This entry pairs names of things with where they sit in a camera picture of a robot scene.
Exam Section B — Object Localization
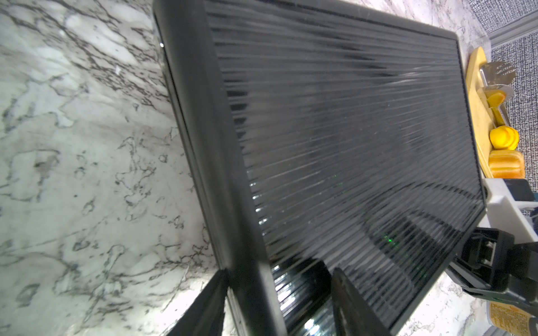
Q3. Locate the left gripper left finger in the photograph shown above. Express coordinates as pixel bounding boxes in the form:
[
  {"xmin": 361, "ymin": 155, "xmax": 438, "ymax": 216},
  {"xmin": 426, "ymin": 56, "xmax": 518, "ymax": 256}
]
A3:
[{"xmin": 166, "ymin": 270, "xmax": 228, "ymax": 336}]

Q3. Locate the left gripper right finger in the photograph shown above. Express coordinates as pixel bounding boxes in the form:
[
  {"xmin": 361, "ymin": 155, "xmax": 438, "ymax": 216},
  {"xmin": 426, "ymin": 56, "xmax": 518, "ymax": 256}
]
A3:
[{"xmin": 331, "ymin": 268, "xmax": 391, "ymax": 336}]

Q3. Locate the black poker set case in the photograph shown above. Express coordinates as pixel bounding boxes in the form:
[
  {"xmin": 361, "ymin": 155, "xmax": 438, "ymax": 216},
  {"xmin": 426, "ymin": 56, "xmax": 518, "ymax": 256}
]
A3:
[{"xmin": 153, "ymin": 1, "xmax": 486, "ymax": 335}]

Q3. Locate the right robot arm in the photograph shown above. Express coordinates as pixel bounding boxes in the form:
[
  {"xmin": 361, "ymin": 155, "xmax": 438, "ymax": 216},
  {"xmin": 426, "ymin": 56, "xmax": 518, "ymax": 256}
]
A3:
[{"xmin": 446, "ymin": 228, "xmax": 537, "ymax": 316}]

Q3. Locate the yellow croissant toy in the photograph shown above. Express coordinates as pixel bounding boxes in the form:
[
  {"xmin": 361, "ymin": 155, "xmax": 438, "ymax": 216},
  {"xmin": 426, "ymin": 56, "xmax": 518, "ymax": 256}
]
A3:
[{"xmin": 489, "ymin": 125, "xmax": 520, "ymax": 150}]

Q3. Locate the yellow plastic tray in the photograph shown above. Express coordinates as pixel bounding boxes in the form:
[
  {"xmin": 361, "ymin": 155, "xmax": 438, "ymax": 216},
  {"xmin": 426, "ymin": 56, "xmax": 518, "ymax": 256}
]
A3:
[{"xmin": 465, "ymin": 47, "xmax": 495, "ymax": 179}]

